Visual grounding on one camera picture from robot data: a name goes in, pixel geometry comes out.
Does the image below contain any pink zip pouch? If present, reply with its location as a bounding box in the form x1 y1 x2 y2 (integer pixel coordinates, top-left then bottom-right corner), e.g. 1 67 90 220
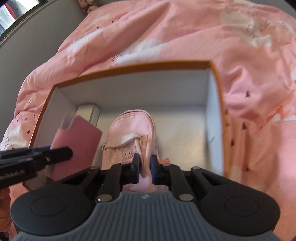
102 109 171 194

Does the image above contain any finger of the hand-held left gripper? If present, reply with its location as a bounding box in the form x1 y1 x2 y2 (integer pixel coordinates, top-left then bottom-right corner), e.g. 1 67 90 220
27 146 74 166
0 146 52 161

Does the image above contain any pink printed blanket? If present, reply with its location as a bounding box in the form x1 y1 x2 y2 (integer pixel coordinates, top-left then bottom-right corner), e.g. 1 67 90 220
0 0 296 209

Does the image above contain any white glasses case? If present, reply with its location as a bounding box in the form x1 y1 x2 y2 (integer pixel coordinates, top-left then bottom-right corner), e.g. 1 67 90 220
76 104 101 129

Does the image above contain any clear tube of plush toys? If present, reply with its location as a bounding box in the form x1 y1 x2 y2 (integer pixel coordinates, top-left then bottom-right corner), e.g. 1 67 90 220
77 0 101 14

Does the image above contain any orange cardboard box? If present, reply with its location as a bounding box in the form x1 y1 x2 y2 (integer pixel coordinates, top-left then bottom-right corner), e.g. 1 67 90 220
22 60 230 193

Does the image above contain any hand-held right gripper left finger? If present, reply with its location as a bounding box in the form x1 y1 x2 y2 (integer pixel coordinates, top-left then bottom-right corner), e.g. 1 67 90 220
62 153 141 202

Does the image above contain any pink phone case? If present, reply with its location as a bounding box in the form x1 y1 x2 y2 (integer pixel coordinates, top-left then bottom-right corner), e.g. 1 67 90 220
45 113 103 182

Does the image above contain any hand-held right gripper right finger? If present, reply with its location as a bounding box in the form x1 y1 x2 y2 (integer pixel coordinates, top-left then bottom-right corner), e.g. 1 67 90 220
150 155 228 202

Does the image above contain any window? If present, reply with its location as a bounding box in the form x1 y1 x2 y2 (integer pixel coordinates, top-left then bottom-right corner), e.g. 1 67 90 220
0 0 49 42

